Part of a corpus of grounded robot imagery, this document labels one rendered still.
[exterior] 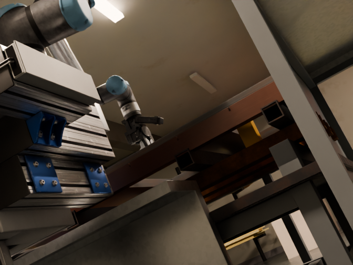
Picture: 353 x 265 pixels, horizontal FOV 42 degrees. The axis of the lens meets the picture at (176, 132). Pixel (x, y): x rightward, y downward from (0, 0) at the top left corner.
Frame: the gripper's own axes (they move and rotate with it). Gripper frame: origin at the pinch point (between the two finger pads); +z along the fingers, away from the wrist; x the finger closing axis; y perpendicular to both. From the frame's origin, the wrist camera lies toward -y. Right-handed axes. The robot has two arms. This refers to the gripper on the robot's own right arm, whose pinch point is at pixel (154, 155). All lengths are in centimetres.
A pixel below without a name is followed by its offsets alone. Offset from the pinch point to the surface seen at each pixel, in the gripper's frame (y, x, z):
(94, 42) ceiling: 133, -273, -228
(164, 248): -11, 45, 38
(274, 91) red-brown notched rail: -59, 41, 12
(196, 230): -22, 45, 37
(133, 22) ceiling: 83, -285, -228
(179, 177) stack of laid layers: 4.8, -27.3, 7.4
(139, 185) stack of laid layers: 7.7, 7.2, 9.3
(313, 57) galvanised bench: -71, -33, -13
